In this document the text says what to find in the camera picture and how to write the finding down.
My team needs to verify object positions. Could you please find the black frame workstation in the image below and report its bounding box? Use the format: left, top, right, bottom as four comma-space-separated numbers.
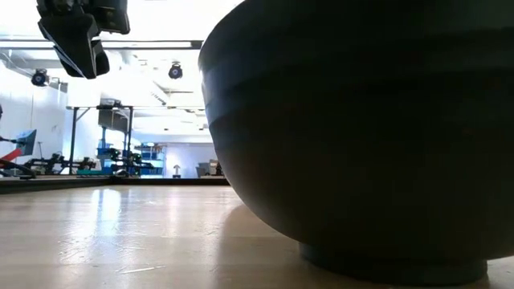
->
66, 97, 136, 177

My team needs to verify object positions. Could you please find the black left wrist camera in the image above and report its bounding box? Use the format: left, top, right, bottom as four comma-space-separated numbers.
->
82, 0, 132, 35

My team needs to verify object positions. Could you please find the black metal table frame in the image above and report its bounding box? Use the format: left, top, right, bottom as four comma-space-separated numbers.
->
0, 175, 230, 195

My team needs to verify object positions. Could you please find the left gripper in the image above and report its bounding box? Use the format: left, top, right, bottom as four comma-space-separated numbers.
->
35, 0, 111, 79

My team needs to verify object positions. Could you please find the grey monitor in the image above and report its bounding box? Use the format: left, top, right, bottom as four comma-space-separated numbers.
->
15, 128, 38, 157

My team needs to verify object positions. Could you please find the red bar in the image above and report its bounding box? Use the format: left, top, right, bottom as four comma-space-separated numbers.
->
0, 147, 24, 164

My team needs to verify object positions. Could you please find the black bowl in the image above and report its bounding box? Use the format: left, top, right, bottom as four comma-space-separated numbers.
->
202, 66, 514, 287
198, 0, 514, 121

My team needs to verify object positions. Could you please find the blue storage shelf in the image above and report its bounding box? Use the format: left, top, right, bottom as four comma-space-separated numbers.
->
96, 138, 166, 177

